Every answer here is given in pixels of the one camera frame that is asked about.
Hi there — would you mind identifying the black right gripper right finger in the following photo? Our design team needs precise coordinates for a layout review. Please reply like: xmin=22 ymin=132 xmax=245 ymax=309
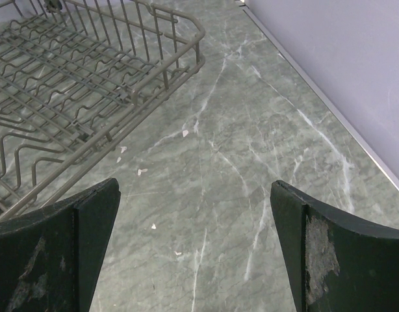
xmin=270 ymin=180 xmax=399 ymax=311

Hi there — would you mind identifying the aluminium table edge strip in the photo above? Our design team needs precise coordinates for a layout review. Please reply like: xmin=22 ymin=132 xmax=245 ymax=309
xmin=244 ymin=1 xmax=399 ymax=191

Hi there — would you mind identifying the grey wire dish rack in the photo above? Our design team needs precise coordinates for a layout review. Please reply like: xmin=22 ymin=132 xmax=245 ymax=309
xmin=0 ymin=1 xmax=205 ymax=222

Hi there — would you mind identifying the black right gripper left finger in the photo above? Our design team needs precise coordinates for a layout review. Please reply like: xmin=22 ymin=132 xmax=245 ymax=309
xmin=0 ymin=178 xmax=120 ymax=311

